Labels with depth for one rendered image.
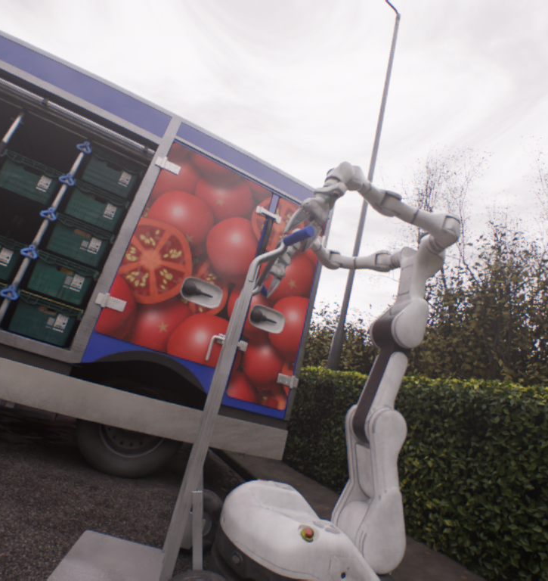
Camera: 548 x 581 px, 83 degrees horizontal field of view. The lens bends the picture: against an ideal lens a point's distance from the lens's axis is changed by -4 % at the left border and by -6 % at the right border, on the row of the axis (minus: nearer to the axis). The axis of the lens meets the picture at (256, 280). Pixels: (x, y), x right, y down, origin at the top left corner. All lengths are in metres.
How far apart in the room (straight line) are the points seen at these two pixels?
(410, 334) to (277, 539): 0.91
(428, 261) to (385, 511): 1.07
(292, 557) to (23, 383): 1.65
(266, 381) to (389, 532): 1.30
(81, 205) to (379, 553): 2.47
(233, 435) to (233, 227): 1.46
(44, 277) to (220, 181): 1.37
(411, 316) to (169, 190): 1.75
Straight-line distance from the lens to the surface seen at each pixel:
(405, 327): 1.52
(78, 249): 2.45
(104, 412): 2.22
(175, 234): 2.35
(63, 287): 2.40
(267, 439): 2.53
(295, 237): 1.07
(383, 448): 1.44
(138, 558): 1.62
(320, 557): 1.22
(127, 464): 2.42
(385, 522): 1.50
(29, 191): 2.62
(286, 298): 2.55
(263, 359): 2.43
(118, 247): 2.28
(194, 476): 1.05
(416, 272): 1.69
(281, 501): 1.57
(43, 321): 2.38
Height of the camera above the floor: 0.72
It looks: 18 degrees up
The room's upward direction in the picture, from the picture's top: 15 degrees clockwise
